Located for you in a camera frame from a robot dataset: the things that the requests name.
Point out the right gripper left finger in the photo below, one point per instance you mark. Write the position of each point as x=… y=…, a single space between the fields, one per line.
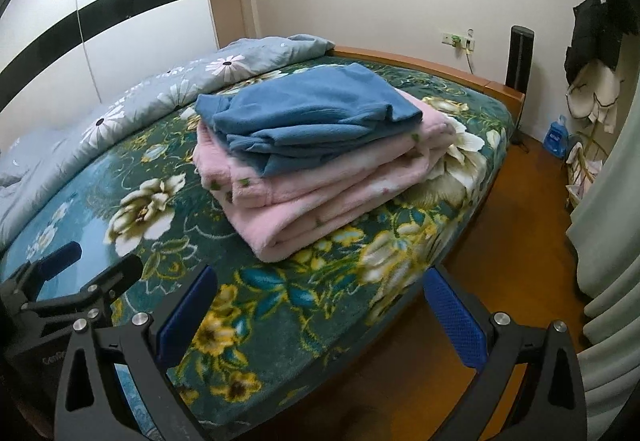
x=91 y=405

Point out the folded pink fleece garment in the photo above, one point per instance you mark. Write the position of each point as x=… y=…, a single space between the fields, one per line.
x=279 y=215

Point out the hanging dark clothes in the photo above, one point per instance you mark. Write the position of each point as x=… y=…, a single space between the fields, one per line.
x=599 y=26

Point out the teal floral bed blanket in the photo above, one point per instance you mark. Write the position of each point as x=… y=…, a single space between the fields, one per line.
x=276 y=330

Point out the wooden bed footboard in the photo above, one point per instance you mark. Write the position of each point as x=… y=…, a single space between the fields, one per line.
x=512 y=99

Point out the white black-striped wardrobe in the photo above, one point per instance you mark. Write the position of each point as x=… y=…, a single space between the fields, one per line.
x=60 y=59

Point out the blue detergent bottle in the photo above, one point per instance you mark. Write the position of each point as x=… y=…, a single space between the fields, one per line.
x=556 y=139

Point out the grey-blue daisy quilt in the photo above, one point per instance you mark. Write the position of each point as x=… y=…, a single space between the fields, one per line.
x=37 y=165

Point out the wall power outlet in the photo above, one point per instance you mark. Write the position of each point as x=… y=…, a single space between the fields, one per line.
x=464 y=42

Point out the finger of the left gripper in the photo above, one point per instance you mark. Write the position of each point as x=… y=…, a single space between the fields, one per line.
x=55 y=260
x=98 y=293

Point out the black tower heater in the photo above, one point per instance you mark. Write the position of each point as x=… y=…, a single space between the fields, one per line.
x=520 y=58

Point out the blue fleece sweater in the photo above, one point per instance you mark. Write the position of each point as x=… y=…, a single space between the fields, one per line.
x=303 y=120

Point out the pale green curtain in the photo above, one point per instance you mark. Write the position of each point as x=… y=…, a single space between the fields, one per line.
x=604 y=231

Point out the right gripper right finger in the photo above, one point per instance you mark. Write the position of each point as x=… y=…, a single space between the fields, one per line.
x=550 y=403

